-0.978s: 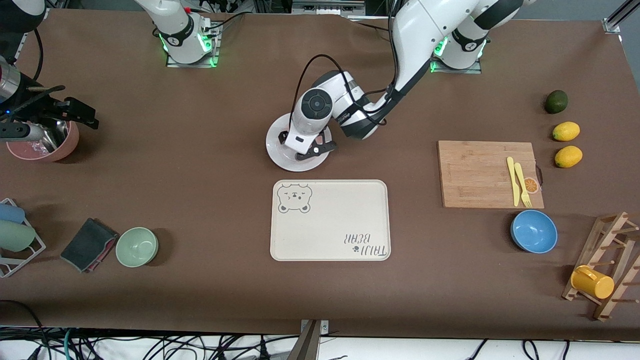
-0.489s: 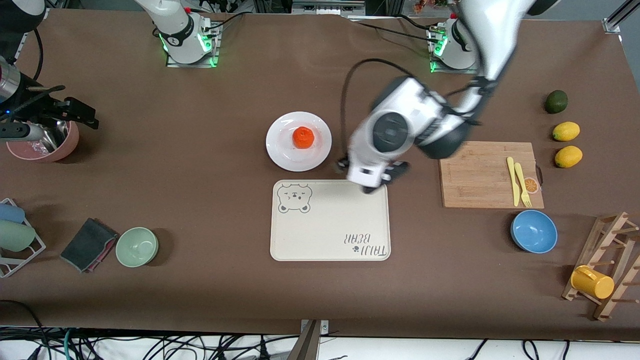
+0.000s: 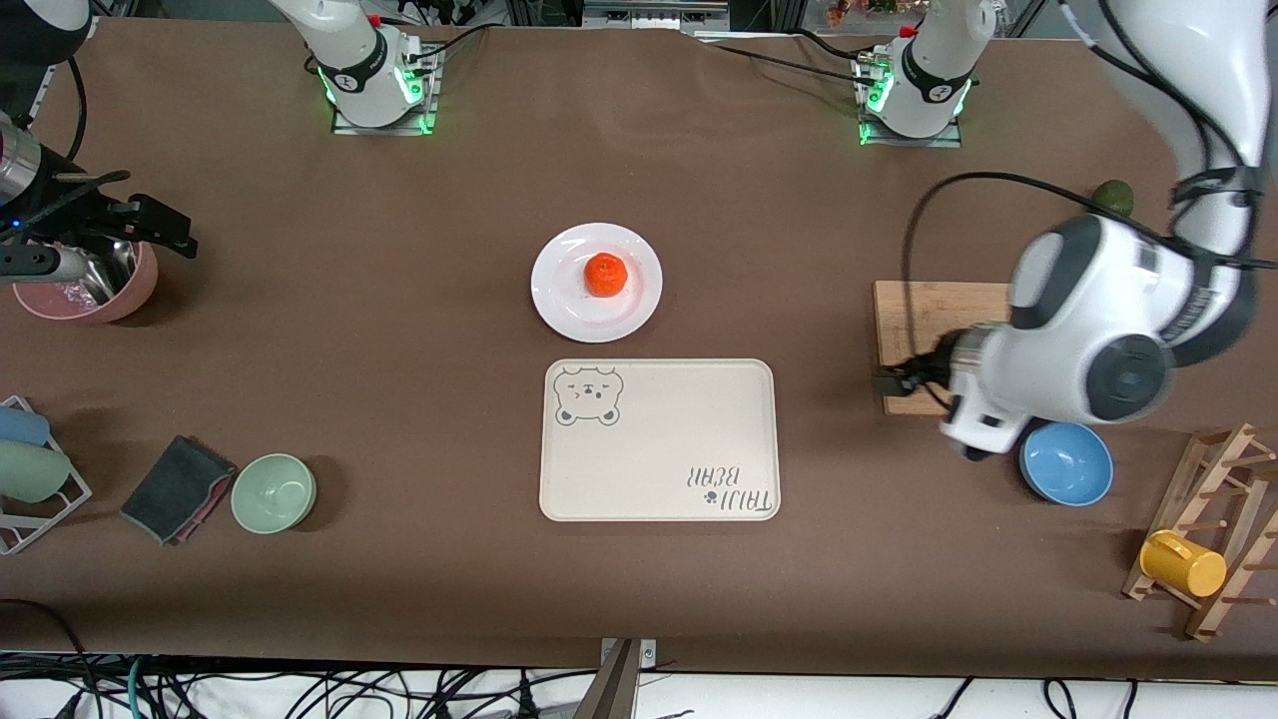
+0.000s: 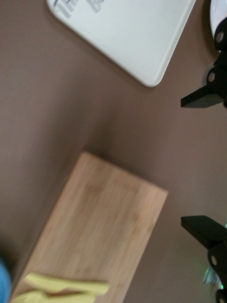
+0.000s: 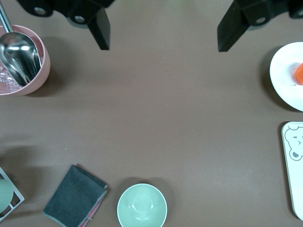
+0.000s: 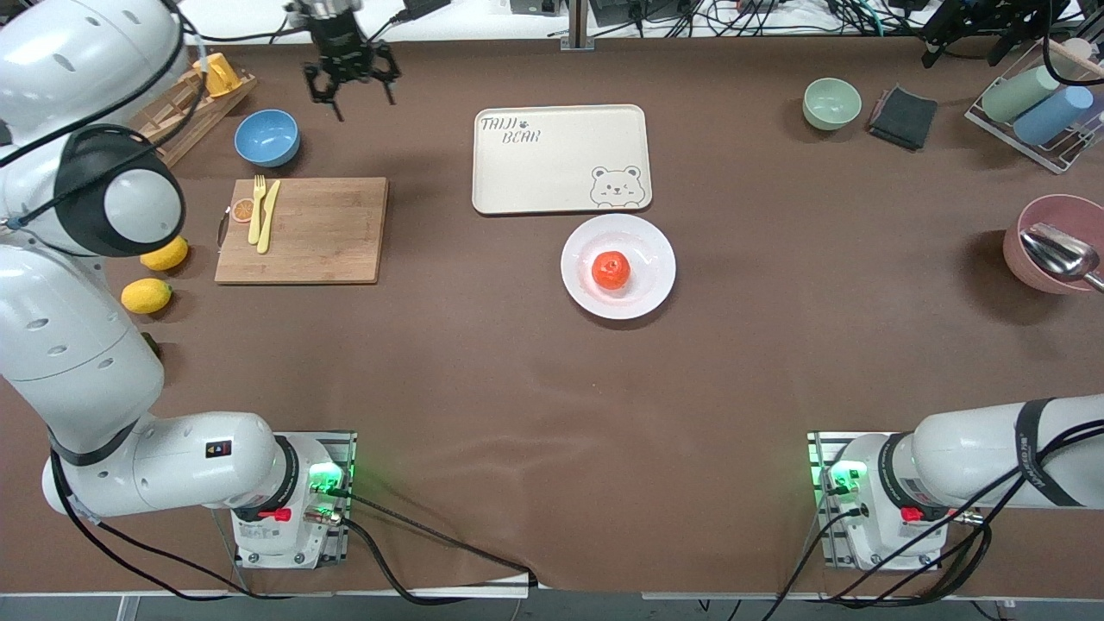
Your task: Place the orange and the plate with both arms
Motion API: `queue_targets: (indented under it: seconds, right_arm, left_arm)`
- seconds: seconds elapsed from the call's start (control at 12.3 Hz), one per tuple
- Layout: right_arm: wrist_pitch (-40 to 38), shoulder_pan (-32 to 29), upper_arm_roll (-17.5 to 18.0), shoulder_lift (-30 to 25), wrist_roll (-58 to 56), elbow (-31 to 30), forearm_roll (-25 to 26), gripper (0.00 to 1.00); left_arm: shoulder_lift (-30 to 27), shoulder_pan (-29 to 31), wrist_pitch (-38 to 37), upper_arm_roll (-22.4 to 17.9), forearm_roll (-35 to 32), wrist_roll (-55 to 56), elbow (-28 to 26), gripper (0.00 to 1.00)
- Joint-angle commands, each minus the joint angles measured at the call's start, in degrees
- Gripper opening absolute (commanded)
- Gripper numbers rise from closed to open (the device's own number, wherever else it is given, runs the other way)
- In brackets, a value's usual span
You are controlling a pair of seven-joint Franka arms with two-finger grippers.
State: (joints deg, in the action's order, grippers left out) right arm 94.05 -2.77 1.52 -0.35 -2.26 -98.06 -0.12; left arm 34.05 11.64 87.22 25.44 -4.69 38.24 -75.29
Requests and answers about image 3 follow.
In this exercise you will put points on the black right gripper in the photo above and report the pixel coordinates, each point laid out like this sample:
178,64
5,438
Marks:
92,214

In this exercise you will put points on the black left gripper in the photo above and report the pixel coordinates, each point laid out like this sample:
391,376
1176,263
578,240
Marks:
930,374

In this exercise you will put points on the orange toy fruit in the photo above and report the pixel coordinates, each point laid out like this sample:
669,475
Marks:
605,275

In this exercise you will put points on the white round plate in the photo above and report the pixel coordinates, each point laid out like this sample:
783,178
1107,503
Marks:
559,300

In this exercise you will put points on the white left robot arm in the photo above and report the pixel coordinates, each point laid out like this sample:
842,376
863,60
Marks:
1088,330

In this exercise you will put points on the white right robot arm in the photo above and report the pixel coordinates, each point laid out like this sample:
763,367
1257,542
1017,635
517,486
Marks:
359,60

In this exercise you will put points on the pink bowl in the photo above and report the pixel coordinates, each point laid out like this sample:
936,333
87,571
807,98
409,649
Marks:
130,290

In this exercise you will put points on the metal scoop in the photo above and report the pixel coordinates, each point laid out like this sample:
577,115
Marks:
105,275

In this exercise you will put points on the bamboo cutting board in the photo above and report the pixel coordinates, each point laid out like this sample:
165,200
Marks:
939,320

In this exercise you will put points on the clear crumpled plastic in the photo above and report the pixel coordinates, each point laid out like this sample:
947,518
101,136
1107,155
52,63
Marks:
72,293

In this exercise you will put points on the blue bowl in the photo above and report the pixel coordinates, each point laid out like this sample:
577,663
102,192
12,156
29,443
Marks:
1068,469

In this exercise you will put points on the cream tray with bear print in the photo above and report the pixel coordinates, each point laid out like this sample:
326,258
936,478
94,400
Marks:
659,449

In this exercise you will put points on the light blue cup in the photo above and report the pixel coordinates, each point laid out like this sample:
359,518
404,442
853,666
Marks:
20,426

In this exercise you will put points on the dark grey folded cloth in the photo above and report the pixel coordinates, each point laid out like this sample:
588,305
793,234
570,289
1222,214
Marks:
170,489

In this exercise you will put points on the pink folded cloth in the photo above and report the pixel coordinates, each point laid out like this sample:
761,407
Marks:
215,496

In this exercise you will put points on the pale green cup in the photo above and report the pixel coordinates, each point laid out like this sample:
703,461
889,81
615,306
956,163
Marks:
30,471

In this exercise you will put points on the green avocado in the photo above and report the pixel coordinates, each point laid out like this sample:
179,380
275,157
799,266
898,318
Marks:
1113,198

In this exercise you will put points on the pale green bowl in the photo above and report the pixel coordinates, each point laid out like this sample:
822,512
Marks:
274,493

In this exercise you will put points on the wooden cup drying rack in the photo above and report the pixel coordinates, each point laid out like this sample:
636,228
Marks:
1218,479

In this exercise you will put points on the yellow mug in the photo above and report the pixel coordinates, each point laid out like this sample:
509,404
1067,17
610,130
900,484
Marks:
1183,564

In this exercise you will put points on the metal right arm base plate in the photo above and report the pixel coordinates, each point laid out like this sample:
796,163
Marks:
384,130

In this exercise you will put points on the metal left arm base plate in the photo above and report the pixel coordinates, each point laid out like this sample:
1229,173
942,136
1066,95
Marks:
909,141

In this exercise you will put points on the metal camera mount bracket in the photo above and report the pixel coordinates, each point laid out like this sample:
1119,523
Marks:
621,689

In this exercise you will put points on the aluminium frame profile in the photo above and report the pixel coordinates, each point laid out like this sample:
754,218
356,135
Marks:
654,12

